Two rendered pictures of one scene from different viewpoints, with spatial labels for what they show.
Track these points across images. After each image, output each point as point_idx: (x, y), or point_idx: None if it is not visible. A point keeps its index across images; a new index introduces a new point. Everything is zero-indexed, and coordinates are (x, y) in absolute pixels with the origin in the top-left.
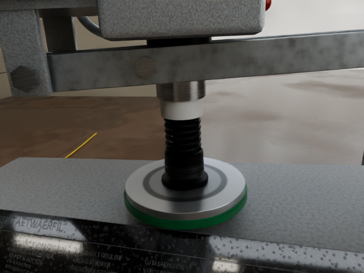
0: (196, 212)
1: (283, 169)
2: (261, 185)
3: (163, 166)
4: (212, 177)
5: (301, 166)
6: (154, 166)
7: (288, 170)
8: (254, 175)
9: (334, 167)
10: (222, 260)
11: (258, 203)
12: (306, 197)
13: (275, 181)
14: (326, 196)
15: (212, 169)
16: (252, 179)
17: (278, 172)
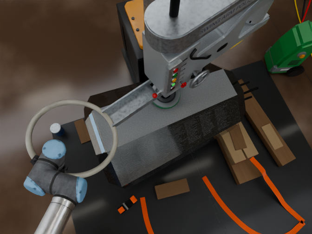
0: None
1: (149, 127)
2: (152, 115)
3: (174, 96)
4: (159, 97)
5: (145, 133)
6: (177, 95)
7: (147, 127)
8: (156, 120)
9: (135, 136)
10: None
11: (149, 106)
12: (139, 114)
13: (149, 119)
14: (135, 117)
15: (162, 100)
16: (155, 117)
17: (150, 125)
